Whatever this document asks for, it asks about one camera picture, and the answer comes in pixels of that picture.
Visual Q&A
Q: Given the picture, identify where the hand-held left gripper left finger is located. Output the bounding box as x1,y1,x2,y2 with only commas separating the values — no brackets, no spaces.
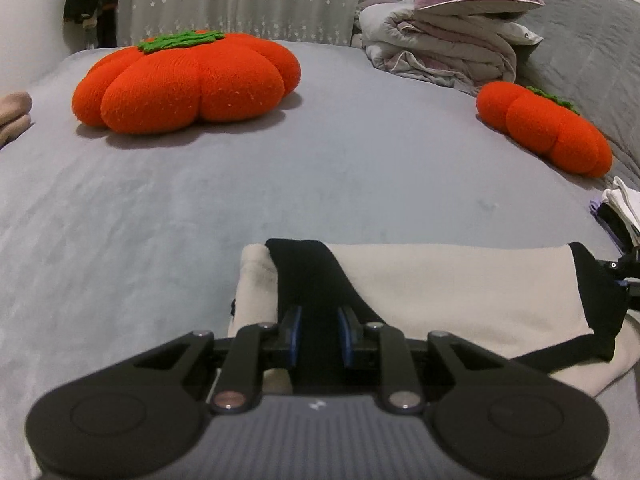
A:
135,305,304,414

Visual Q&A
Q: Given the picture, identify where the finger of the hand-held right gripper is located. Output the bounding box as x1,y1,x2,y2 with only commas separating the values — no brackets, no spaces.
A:
597,247,640,312

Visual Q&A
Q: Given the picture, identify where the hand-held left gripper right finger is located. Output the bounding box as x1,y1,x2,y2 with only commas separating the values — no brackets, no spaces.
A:
337,305,497,414

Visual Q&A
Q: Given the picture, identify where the black and cream shirt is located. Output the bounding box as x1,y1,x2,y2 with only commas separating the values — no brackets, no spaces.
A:
227,237,632,402

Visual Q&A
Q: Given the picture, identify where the stack of folded clothes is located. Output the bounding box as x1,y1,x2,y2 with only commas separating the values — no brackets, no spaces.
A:
589,175,640,252

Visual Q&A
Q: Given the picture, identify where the small orange pumpkin pillow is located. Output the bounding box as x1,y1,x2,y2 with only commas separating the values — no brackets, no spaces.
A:
475,81,614,178

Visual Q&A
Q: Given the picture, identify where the grey quilted blanket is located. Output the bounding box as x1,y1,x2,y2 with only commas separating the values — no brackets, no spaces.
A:
514,0,640,192

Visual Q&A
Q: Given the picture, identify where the large orange pumpkin pillow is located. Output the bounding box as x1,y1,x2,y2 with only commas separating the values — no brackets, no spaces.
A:
71,29,303,136

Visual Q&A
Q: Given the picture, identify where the folded quilt pile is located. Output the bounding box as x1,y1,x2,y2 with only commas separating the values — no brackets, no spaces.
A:
356,0,544,97

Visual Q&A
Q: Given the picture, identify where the grey star curtain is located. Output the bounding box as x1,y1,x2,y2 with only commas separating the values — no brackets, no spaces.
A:
115,0,417,49

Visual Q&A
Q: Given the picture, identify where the pink folded cloth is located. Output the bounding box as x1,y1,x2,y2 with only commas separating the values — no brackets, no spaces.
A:
0,91,34,147

